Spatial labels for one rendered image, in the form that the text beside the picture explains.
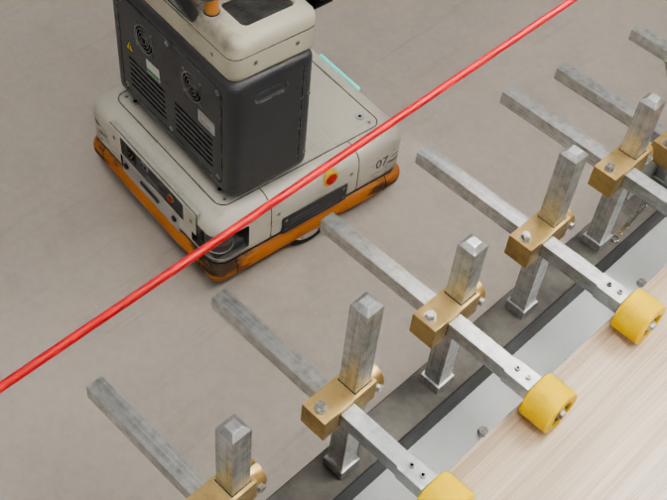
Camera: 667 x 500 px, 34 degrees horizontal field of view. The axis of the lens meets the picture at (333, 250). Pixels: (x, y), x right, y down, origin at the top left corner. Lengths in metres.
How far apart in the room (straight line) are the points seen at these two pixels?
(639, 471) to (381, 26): 2.34
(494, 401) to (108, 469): 1.03
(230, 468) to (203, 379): 1.32
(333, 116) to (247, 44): 0.65
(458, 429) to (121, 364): 1.09
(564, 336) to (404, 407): 0.42
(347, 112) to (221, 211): 0.51
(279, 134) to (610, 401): 1.23
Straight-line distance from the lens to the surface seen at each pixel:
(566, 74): 2.41
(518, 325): 2.13
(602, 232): 2.26
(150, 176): 2.96
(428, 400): 2.00
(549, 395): 1.72
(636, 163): 2.10
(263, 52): 2.50
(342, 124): 3.03
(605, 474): 1.77
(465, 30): 3.85
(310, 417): 1.66
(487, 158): 3.41
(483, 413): 2.11
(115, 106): 3.08
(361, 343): 1.57
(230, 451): 1.47
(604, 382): 1.86
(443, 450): 2.05
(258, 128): 2.66
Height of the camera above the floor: 2.39
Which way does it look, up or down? 51 degrees down
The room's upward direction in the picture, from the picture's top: 7 degrees clockwise
